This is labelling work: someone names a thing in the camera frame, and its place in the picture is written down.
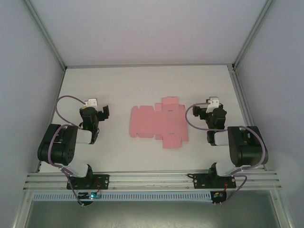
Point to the aluminium frame post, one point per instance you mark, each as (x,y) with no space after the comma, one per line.
(45,33)
(253,33)

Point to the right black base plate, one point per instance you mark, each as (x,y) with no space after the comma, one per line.
(200,181)

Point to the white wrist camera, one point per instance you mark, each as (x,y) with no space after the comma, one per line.
(91,102)
(212,104)

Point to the right aluminium side rail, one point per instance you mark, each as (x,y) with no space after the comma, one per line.
(242,104)

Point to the left aluminium side rail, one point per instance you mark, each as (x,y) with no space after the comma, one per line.
(51,118)

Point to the aluminium side rail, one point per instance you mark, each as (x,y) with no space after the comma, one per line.
(242,104)
(51,118)

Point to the left aluminium frame post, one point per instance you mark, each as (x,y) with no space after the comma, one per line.
(45,33)

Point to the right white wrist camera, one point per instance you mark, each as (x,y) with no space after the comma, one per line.
(212,104)

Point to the aluminium mounting rail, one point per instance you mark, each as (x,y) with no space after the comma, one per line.
(152,181)

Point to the circuit board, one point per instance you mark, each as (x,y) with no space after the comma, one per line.
(91,196)
(218,195)

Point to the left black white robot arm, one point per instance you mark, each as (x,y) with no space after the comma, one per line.
(57,147)

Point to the left circuit board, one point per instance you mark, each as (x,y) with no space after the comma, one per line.
(91,196)

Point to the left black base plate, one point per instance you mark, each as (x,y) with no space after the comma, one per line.
(104,181)

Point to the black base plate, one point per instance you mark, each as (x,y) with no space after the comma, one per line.
(200,181)
(104,181)

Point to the pink paper box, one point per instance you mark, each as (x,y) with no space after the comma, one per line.
(156,123)

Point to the right circuit board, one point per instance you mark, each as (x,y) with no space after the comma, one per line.
(218,195)

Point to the right aluminium frame post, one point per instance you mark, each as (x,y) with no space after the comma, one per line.
(253,33)

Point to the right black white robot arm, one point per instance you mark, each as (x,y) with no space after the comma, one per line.
(247,149)

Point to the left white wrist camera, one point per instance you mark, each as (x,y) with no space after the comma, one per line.
(91,102)

